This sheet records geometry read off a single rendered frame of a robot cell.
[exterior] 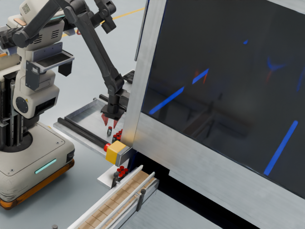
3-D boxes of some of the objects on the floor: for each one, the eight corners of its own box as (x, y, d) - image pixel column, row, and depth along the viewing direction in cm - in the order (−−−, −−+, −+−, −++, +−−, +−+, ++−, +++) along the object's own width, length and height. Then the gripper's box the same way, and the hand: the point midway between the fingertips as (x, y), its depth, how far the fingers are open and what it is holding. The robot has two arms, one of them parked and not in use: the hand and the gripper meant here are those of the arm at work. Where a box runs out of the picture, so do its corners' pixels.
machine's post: (106, 274, 233) (207, -138, 118) (100, 281, 228) (199, -140, 113) (98, 268, 235) (189, -143, 120) (91, 275, 230) (179, -145, 115)
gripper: (126, 101, 190) (122, 126, 198) (106, 94, 191) (103, 120, 200) (121, 107, 184) (117, 133, 192) (101, 101, 185) (97, 127, 194)
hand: (110, 125), depth 196 cm, fingers open, 4 cm apart
